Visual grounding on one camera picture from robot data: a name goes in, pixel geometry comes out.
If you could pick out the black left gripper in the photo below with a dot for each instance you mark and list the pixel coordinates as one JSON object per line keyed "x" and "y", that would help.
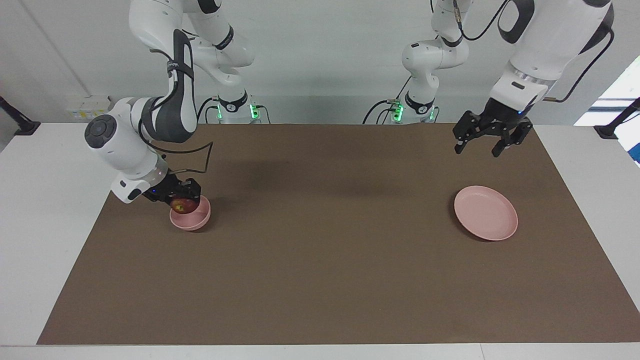
{"x": 500, "y": 119}

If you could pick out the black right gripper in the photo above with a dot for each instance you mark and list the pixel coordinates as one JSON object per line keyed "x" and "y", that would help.
{"x": 167, "y": 187}

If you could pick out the dark red apple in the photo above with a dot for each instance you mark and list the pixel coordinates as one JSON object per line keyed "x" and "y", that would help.
{"x": 183, "y": 205}

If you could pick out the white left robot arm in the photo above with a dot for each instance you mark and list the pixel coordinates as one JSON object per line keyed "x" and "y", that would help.
{"x": 540, "y": 40}

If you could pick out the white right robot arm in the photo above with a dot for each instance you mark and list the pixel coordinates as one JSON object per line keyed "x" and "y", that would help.
{"x": 125, "y": 145}

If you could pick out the pink bowl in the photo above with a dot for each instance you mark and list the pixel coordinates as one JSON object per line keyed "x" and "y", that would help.
{"x": 192, "y": 222}

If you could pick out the pink plate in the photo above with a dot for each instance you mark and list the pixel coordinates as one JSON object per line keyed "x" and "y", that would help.
{"x": 485, "y": 212}

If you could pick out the blue object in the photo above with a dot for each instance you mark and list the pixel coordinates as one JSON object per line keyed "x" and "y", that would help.
{"x": 637, "y": 152}

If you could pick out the brown table mat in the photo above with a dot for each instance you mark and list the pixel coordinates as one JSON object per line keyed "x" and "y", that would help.
{"x": 325, "y": 260}

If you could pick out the black clamp mount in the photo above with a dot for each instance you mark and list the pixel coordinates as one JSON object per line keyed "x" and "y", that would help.
{"x": 607, "y": 131}
{"x": 25, "y": 127}

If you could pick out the white wall socket box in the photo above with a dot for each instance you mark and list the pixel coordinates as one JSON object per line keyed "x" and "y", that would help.
{"x": 85, "y": 107}

